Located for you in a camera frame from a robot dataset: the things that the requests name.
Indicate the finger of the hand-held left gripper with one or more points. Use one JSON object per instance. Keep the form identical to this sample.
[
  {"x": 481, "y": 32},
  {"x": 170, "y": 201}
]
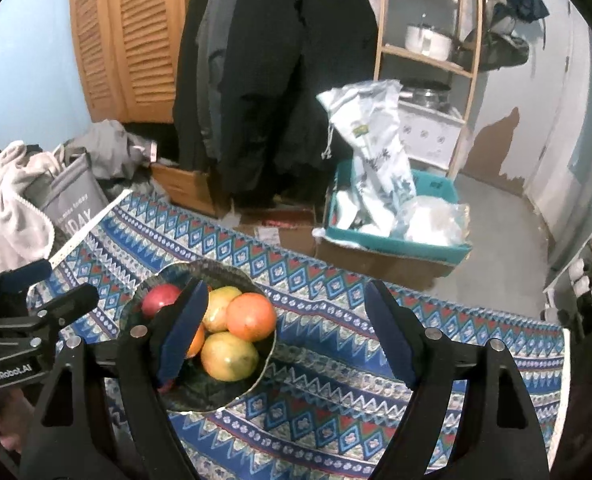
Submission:
[
  {"x": 25, "y": 275},
  {"x": 73, "y": 302}
]

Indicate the white printed rice bag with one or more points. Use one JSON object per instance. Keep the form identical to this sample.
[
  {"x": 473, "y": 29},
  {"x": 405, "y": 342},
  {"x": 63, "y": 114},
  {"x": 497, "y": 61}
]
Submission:
[{"x": 376, "y": 160}]

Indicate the white perforated crate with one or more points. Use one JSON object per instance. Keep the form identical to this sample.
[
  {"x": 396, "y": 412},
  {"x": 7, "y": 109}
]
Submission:
[{"x": 431, "y": 135}]

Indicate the dark glass bowl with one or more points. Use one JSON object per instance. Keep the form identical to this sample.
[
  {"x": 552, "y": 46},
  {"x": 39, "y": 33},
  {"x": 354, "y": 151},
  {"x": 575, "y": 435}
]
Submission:
[{"x": 215, "y": 395}]

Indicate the grey clothes pile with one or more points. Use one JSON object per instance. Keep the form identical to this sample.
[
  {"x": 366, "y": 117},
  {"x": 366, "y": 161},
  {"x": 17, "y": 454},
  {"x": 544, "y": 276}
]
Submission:
[{"x": 110, "y": 145}]

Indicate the teal plastic bin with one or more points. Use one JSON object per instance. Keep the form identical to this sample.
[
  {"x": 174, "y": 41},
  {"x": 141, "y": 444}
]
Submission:
[{"x": 401, "y": 250}]

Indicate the white shoe rack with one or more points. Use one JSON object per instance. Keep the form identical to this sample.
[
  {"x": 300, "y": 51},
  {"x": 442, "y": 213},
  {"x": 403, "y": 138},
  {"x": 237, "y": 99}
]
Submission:
[{"x": 551, "y": 295}]

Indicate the wooden shelf rack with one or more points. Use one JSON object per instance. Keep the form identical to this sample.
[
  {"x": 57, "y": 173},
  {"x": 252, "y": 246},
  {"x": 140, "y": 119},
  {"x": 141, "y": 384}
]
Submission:
[{"x": 426, "y": 60}]

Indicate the pale blue door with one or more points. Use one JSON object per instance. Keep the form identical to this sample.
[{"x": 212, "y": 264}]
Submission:
[{"x": 541, "y": 110}]

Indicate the orange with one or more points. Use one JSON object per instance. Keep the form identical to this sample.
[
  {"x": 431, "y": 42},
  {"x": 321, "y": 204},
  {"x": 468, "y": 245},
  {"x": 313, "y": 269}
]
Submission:
[
  {"x": 252, "y": 316},
  {"x": 195, "y": 342}
]

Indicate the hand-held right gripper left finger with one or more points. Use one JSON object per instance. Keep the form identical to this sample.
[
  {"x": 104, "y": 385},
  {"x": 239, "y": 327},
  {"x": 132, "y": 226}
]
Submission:
[{"x": 183, "y": 330}]

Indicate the blue patterned blanket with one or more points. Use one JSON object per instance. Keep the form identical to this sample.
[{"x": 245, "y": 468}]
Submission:
[{"x": 326, "y": 300}]

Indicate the black coat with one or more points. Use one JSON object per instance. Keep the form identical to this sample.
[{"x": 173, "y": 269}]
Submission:
[{"x": 286, "y": 85}]

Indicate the clear plastic bags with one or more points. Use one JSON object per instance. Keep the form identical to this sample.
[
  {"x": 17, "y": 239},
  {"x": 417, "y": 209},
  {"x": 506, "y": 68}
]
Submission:
[{"x": 436, "y": 220}]

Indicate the light grey fleece cloth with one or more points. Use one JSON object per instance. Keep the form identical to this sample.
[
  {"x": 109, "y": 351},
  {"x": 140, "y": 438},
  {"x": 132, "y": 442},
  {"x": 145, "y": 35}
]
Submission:
[{"x": 10, "y": 210}]

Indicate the navy folding umbrella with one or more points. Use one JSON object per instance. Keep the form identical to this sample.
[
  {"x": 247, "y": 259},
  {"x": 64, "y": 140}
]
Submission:
[{"x": 526, "y": 5}]

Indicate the large cardboard box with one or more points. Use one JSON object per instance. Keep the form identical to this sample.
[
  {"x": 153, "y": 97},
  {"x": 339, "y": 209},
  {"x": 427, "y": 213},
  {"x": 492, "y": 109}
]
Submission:
[{"x": 376, "y": 267}]

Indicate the steel pot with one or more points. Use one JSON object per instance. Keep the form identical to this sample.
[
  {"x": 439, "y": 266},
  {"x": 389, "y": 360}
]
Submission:
[{"x": 426, "y": 96}]

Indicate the yellow-green mango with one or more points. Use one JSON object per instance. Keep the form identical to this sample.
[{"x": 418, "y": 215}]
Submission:
[{"x": 228, "y": 357}]

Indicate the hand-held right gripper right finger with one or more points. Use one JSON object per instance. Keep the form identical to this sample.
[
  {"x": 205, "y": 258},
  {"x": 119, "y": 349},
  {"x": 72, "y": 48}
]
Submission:
[{"x": 391, "y": 335}]

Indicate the white pot with lid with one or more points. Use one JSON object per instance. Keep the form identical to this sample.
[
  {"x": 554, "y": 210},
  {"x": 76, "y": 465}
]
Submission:
[{"x": 426, "y": 40}]

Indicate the dark grey jacket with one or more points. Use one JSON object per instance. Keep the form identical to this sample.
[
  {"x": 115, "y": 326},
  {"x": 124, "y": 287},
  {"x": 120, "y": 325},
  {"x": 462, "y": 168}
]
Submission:
[{"x": 210, "y": 60}]

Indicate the flat cardboard box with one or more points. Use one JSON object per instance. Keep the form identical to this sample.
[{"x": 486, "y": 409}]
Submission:
[{"x": 286, "y": 240}]

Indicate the wooden louvered door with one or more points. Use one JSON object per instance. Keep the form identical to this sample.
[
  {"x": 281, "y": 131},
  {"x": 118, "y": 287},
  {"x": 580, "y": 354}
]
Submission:
[
  {"x": 148, "y": 35},
  {"x": 93, "y": 35}
]

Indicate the person's left hand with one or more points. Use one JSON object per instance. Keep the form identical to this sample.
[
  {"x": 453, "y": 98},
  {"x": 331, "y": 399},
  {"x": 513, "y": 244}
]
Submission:
[{"x": 3, "y": 415}]

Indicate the grey tote bag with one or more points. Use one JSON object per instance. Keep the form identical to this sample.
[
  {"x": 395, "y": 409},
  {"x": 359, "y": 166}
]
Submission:
[{"x": 73, "y": 195}]

